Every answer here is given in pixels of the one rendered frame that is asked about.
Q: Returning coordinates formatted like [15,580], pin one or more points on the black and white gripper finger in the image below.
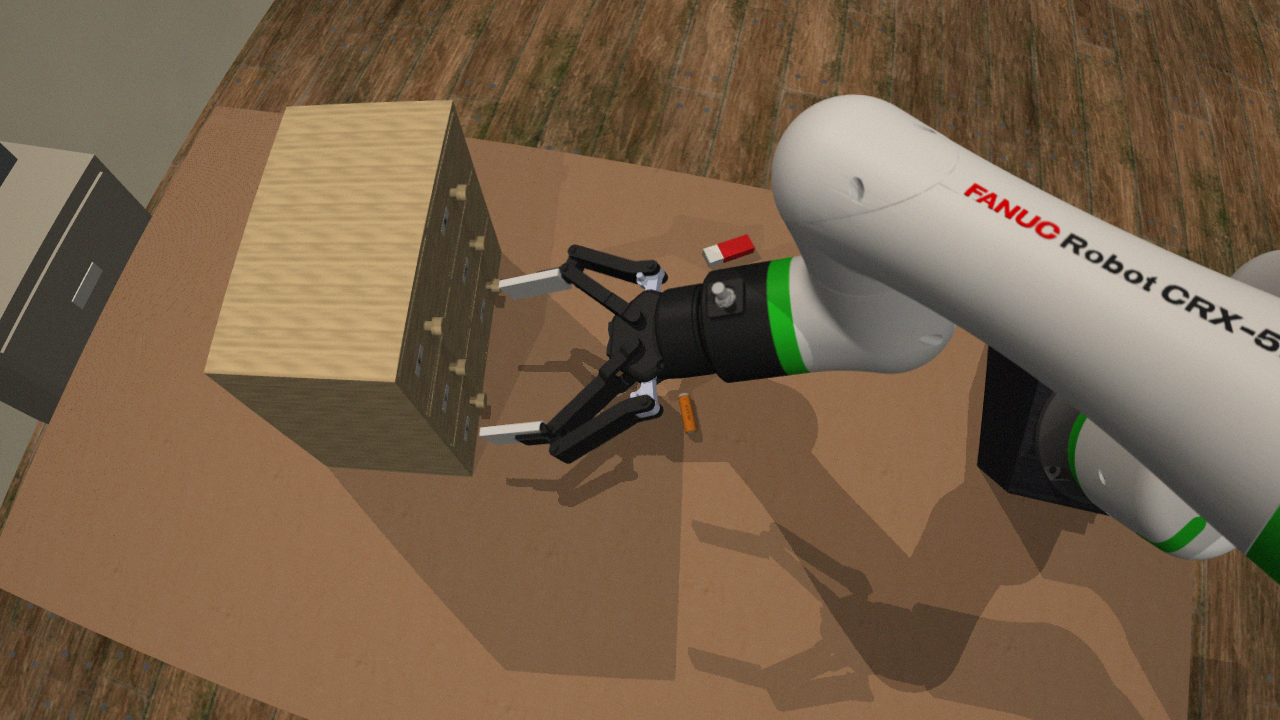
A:
[646,273]
[583,432]

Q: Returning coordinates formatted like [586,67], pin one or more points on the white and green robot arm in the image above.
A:
[1177,363]

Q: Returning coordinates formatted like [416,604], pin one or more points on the light wooden chest of drawers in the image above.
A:
[312,327]

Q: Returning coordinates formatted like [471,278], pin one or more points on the red and white eraser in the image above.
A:
[728,250]

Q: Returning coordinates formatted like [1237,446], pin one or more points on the orange aa battery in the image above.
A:
[687,413]

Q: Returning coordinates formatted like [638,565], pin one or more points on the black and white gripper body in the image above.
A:
[679,352]

